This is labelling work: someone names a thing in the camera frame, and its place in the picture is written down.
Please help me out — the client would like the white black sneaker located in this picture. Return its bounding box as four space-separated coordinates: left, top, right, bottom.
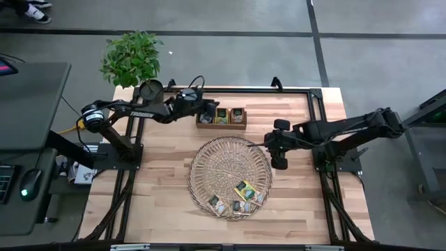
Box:
26 0 53 9
24 3 52 24

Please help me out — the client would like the yellow lemon tea bag packet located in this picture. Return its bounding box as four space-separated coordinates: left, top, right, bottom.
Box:
215 107 230 126
233 180 258 202

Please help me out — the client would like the person's leg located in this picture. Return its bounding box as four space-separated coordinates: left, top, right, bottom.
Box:
0 0 31 15

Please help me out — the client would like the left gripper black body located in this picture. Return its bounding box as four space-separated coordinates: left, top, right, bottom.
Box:
173 89 207 119

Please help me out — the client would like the black support bar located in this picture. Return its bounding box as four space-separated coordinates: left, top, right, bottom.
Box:
46 130 95 169

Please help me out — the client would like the green potted plant black pot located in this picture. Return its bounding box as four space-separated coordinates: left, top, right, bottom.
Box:
100 30 165 107

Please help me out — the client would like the black metal stand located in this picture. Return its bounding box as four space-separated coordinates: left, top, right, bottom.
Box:
384 89 446 203

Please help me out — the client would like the black metal table frame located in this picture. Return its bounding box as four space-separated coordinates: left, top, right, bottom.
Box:
79 76 376 245

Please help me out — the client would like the backlit black keyboard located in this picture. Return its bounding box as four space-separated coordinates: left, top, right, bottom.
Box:
0 164 17 205

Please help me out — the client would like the silver metal bracket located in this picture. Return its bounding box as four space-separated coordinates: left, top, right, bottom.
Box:
109 243 151 251
305 245 346 251

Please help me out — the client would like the dark grey raised desk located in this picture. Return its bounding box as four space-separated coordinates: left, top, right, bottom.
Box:
0 61 72 151

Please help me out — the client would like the white printed box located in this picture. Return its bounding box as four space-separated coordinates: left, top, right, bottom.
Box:
74 163 98 185

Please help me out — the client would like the grey keyboard desk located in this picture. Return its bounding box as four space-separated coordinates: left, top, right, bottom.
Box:
0 148 59 237

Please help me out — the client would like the yellow power plug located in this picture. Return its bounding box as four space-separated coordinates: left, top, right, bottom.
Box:
57 118 86 136

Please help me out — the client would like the tan vanilla tea bag packet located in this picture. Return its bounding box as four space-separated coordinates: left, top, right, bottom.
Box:
231 199 252 215
251 190 268 207
207 195 230 217
230 107 245 124

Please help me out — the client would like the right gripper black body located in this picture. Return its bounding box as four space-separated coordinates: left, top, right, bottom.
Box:
263 127 304 158

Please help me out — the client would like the round woven straw tray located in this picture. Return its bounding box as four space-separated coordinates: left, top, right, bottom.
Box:
187 135 274 221

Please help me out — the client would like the black computer mouse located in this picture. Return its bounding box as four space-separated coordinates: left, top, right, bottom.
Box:
19 168 45 202

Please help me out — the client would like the black floor cable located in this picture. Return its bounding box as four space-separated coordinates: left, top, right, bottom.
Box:
61 94 84 119

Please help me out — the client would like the wooden three-compartment box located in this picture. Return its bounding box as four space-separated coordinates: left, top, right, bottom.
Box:
195 107 247 130

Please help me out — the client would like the small lit display screen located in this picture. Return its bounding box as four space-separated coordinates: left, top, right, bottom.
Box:
0 57 20 77

